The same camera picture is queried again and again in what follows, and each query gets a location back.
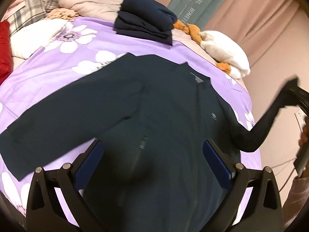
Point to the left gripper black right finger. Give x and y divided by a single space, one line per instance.
252 202

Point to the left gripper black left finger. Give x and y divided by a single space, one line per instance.
44 212

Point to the dark navy zip jacket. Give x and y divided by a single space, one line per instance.
153 117

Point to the folded navy clothes stack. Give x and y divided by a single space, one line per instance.
145 19

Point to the person's right hand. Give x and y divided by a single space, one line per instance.
304 136

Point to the white orange plush toy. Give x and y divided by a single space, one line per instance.
215 47

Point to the pink curtain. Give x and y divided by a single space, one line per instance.
253 24

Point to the teal printed curtain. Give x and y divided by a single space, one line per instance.
195 2

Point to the red cloth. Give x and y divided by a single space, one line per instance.
5 52

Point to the white pillow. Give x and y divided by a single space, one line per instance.
30 38

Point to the orange crumpled cloth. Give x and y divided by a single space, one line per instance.
62 13

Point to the beige quilted blanket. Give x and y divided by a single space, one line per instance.
101 9

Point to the white wall socket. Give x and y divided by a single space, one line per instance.
300 118

